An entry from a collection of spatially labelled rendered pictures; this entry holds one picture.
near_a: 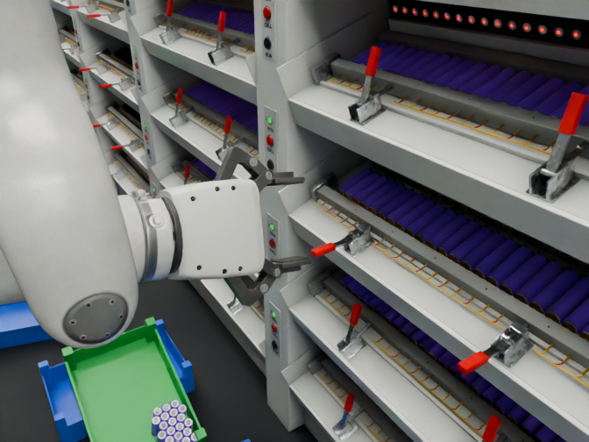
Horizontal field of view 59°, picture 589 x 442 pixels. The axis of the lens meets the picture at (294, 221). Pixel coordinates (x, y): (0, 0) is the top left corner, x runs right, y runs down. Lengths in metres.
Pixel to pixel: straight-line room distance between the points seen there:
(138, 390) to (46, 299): 0.87
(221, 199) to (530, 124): 0.32
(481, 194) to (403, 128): 0.14
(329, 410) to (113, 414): 0.47
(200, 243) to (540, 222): 0.32
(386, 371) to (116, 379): 0.65
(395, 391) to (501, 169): 0.41
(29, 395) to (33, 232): 1.09
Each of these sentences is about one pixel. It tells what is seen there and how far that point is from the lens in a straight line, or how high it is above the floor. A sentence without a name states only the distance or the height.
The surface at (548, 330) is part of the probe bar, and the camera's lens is 0.63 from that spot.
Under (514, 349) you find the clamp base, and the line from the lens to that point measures 0.62.
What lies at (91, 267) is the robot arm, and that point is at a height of 0.75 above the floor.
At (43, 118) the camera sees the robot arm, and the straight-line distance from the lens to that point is 0.39.
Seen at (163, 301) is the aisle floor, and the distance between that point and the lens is 1.62.
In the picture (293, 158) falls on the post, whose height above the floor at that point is 0.63.
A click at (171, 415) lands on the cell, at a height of 0.09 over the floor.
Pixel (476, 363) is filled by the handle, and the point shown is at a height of 0.56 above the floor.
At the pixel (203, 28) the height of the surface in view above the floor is 0.78.
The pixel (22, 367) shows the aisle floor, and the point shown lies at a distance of 1.52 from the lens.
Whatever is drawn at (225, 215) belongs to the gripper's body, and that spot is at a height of 0.70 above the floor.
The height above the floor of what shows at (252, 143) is 0.58.
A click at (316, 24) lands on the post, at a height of 0.83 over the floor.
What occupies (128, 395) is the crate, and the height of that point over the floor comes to 0.07.
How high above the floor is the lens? 0.94
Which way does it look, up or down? 28 degrees down
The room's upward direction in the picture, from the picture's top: straight up
